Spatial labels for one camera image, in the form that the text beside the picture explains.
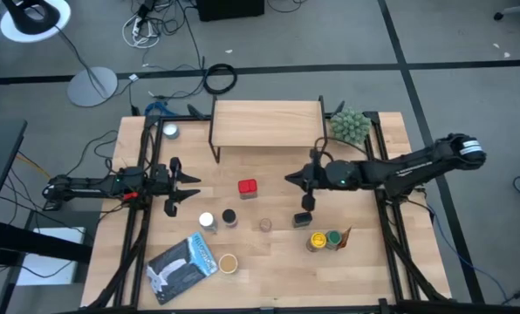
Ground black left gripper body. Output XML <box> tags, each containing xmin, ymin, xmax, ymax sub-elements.
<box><xmin>153</xmin><ymin>156</ymin><xmax>183</xmax><ymax>218</ymax></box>

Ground green-lid spice jar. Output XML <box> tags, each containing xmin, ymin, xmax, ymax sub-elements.
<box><xmin>325</xmin><ymin>229</ymin><xmax>343</xmax><ymax>251</ymax></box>

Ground yellow-lid spice jar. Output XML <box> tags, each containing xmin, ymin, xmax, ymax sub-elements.
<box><xmin>305</xmin><ymin>231</ymin><xmax>328</xmax><ymax>253</ymax></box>

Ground wide tan-lid jar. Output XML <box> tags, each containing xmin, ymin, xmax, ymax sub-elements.
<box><xmin>218</xmin><ymin>253</ymin><xmax>239</xmax><ymax>275</ymax></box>

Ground black aluminium table frame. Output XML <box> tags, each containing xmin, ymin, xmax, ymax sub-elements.
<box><xmin>85</xmin><ymin>99</ymin><xmax>453</xmax><ymax>314</ymax></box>

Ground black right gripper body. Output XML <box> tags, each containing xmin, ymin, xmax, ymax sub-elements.
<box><xmin>301</xmin><ymin>148</ymin><xmax>331</xmax><ymax>213</ymax></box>

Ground orange spice pouch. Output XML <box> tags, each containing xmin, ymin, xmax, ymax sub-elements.
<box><xmin>336</xmin><ymin>225</ymin><xmax>353</xmax><ymax>251</ymax></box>

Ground floor lamp with round base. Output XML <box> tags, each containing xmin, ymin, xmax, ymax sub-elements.
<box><xmin>0</xmin><ymin>0</ymin><xmax>120</xmax><ymax>108</ymax></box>

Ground yellow cable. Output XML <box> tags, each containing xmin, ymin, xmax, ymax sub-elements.
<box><xmin>15</xmin><ymin>152</ymin><xmax>52</xmax><ymax>181</ymax></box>

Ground white box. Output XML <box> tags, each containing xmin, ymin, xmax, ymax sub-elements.
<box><xmin>15</xmin><ymin>226</ymin><xmax>86</xmax><ymax>287</ymax></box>

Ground office chair base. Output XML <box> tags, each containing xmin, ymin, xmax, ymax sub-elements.
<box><xmin>493</xmin><ymin>2</ymin><xmax>520</xmax><ymax>48</ymax></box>

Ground black box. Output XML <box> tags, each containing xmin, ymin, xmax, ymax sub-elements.
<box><xmin>196</xmin><ymin>0</ymin><xmax>265</xmax><ymax>22</ymax></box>

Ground white power strip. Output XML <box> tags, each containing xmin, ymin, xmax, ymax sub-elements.
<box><xmin>121</xmin><ymin>15</ymin><xmax>161</xmax><ymax>49</ymax></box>

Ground coiled black cable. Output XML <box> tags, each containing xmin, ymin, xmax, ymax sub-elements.
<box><xmin>202</xmin><ymin>63</ymin><xmax>238</xmax><ymax>96</ymax></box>

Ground potted green cactus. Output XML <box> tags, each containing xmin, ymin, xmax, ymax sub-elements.
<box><xmin>329</xmin><ymin>107</ymin><xmax>373</xmax><ymax>147</ymax></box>

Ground bundled blue cable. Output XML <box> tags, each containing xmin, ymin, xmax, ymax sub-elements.
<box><xmin>144</xmin><ymin>100</ymin><xmax>169</xmax><ymax>117</ymax></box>

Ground wooden shelf riser black legs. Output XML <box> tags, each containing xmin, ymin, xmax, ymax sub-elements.
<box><xmin>208</xmin><ymin>95</ymin><xmax>331</xmax><ymax>165</ymax></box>

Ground white-lid spice jar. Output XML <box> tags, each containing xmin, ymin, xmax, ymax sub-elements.
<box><xmin>198</xmin><ymin>211</ymin><xmax>219</xmax><ymax>234</ymax></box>

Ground red-lid patterned spice tin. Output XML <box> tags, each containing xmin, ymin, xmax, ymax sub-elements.
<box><xmin>236</xmin><ymin>178</ymin><xmax>258</xmax><ymax>201</ymax></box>

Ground Yellowstone book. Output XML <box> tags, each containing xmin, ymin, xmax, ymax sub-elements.
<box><xmin>145</xmin><ymin>231</ymin><xmax>220</xmax><ymax>306</ymax></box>

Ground long blue cable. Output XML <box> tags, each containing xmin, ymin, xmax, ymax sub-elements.
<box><xmin>425</xmin><ymin>203</ymin><xmax>512</xmax><ymax>302</ymax></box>

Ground black-lid spice jar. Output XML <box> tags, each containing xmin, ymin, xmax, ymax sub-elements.
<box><xmin>221</xmin><ymin>208</ymin><xmax>239</xmax><ymax>229</ymax></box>

